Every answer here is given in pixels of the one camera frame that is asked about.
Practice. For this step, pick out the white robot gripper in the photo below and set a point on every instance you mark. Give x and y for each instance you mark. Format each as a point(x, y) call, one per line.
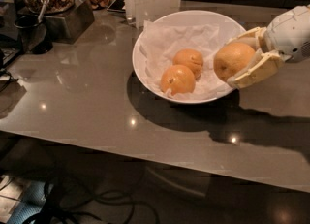
point(288, 33)

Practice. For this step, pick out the orange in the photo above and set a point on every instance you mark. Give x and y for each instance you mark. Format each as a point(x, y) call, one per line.
point(178, 79)
point(231, 59)
point(191, 59)

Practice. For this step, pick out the white ceramic bowl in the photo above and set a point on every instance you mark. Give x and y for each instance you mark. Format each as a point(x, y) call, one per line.
point(145, 63)

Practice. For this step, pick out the white paper liner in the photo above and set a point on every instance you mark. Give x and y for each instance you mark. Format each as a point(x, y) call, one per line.
point(168, 43)

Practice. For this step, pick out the smartphone on counter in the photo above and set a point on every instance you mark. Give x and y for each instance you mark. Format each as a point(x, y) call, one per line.
point(117, 6)

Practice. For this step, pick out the black cup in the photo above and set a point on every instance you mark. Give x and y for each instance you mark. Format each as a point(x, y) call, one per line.
point(34, 35)

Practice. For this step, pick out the white spoon handle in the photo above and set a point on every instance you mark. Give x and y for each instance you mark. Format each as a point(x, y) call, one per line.
point(42, 11)

